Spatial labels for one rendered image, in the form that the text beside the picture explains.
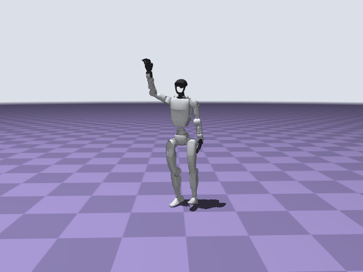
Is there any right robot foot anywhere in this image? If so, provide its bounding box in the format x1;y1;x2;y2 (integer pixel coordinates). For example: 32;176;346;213
169;195;184;207

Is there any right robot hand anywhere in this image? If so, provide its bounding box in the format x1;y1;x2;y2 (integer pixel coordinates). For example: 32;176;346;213
142;58;153;78

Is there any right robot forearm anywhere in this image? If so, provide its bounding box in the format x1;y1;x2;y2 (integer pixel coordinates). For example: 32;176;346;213
146;74;155;90

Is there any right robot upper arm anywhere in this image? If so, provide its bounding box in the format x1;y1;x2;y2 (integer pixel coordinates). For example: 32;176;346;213
149;88;172;105

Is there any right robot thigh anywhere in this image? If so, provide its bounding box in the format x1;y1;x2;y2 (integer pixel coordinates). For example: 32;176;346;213
166;138;182;176

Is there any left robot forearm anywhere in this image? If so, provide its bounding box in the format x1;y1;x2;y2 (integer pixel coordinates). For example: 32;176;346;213
196;120;204;142

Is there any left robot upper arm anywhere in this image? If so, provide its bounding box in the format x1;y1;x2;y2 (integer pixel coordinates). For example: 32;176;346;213
189;99;200;126

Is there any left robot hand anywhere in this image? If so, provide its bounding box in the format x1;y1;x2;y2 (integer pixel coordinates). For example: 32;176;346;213
196;139;203;153

